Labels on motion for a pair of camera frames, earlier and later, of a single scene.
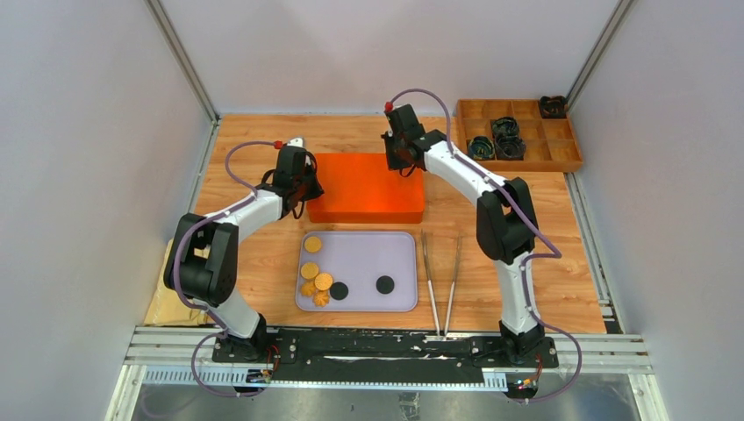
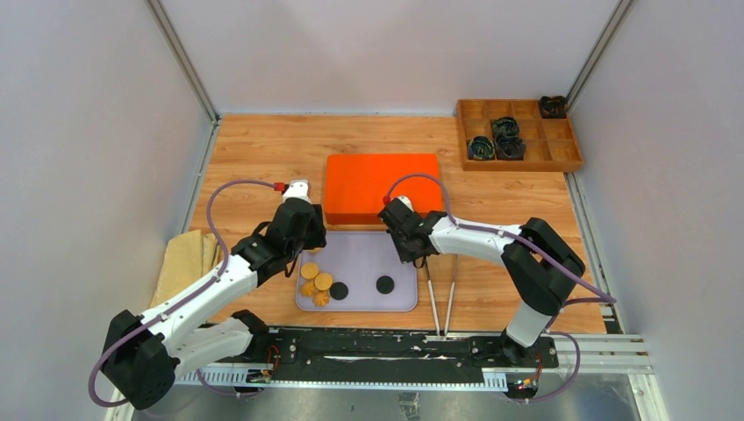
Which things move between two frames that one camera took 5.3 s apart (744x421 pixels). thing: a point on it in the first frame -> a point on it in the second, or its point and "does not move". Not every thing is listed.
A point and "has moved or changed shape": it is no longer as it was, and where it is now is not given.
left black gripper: [316, 190] -> [318, 237]
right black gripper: [394, 163] -> [406, 256]
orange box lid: [362, 182] has moved or changed shape
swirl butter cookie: [308, 288] does not move
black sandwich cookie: [385, 284] does not move
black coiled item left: [481, 147] does not move
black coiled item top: [504, 126] does not move
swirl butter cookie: [321, 297] does not move
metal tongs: [432, 291] does not move
